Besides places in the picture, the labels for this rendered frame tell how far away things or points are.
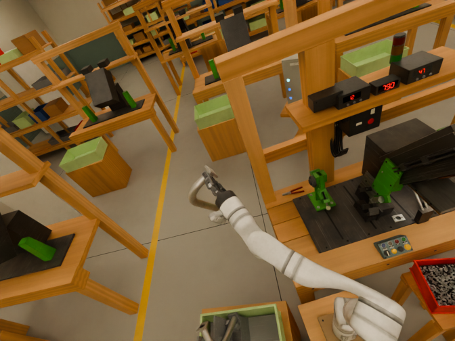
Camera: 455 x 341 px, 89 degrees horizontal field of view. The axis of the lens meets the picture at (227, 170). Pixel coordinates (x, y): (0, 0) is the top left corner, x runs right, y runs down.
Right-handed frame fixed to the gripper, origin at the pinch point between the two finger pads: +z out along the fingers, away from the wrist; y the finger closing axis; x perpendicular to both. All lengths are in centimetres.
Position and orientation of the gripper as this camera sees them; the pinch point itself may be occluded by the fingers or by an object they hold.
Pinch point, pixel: (208, 176)
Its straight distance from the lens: 86.2
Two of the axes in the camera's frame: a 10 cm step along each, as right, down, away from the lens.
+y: -4.3, -3.6, -8.3
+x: -7.2, 6.9, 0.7
